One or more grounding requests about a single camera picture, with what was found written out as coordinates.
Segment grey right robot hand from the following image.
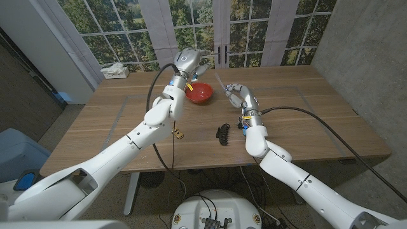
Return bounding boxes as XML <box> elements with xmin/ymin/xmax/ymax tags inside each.
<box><xmin>224</xmin><ymin>83</ymin><xmax>260</xmax><ymax>117</ymax></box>

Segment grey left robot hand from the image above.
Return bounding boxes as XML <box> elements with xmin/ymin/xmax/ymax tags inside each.
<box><xmin>173</xmin><ymin>47</ymin><xmax>211</xmax><ymax>81</ymax></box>

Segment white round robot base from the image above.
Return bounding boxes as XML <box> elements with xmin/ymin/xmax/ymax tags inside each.
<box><xmin>170</xmin><ymin>190</ymin><xmax>262</xmax><ymax>229</ymax></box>

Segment red bowl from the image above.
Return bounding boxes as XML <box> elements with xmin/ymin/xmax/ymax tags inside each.
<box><xmin>185</xmin><ymin>81</ymin><xmax>214</xmax><ymax>105</ymax></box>

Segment black hair clip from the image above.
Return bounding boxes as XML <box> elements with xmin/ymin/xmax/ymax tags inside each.
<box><xmin>216</xmin><ymin>123</ymin><xmax>231</xmax><ymax>147</ymax></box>

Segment printed window backdrop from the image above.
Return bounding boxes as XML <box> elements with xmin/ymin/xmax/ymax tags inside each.
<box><xmin>57</xmin><ymin>0</ymin><xmax>338</xmax><ymax>73</ymax></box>

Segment white power strip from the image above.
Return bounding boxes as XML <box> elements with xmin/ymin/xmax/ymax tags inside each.
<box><xmin>103</xmin><ymin>66</ymin><xmax>130</xmax><ymax>80</ymax></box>

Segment crumpled white tissue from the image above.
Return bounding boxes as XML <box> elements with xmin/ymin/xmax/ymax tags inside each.
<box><xmin>100</xmin><ymin>62</ymin><xmax>125</xmax><ymax>76</ymax></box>

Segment black round floor fan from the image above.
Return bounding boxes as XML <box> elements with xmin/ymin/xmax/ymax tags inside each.
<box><xmin>139</xmin><ymin>171</ymin><xmax>165</xmax><ymax>190</ymax></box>

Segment white table leg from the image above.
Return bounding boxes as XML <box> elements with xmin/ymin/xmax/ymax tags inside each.
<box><xmin>123</xmin><ymin>172</ymin><xmax>141</xmax><ymax>217</ymax></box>

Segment blue black foot pedal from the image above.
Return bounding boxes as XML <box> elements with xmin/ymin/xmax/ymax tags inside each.
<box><xmin>13</xmin><ymin>169</ymin><xmax>43</xmax><ymax>191</ymax></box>

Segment white robot torso edge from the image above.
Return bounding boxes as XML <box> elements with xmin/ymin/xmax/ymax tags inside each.
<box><xmin>0</xmin><ymin>220</ymin><xmax>130</xmax><ymax>229</ymax></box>

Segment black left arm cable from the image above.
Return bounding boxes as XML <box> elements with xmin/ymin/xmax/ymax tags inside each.
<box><xmin>146</xmin><ymin>62</ymin><xmax>187</xmax><ymax>198</ymax></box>

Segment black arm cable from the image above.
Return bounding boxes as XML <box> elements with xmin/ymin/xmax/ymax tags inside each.
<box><xmin>260</xmin><ymin>106</ymin><xmax>407</xmax><ymax>204</ymax></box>
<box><xmin>146</xmin><ymin>62</ymin><xmax>187</xmax><ymax>198</ymax></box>

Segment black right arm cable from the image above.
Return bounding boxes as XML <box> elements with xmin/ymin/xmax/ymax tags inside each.
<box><xmin>260</xmin><ymin>106</ymin><xmax>407</xmax><ymax>204</ymax></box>

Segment white floor cable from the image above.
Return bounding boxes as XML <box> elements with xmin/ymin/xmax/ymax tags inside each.
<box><xmin>240</xmin><ymin>165</ymin><xmax>280</xmax><ymax>225</ymax></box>

